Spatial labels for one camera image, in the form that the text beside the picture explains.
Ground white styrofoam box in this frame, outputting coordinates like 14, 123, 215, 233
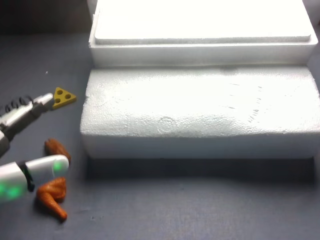
86, 0, 319, 69

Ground orange toy chicken wing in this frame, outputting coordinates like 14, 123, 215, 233
35, 176, 68, 221

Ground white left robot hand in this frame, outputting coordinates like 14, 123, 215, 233
0, 92, 70, 204

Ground yellow triangle block three holes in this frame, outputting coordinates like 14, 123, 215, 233
51, 86, 77, 111

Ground grey table cloth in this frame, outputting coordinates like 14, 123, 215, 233
0, 31, 320, 240

